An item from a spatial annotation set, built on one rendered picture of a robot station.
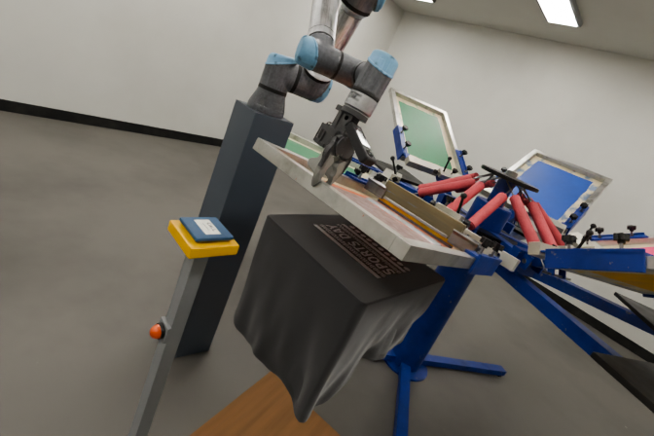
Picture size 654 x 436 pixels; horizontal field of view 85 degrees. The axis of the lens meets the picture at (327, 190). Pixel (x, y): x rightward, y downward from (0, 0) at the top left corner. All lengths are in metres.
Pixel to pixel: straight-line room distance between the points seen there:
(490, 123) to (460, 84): 0.80
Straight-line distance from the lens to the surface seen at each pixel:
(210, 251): 0.89
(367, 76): 0.89
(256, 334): 1.27
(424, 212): 1.38
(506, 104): 5.75
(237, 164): 1.41
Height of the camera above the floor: 1.40
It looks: 16 degrees down
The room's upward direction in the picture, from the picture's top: 23 degrees clockwise
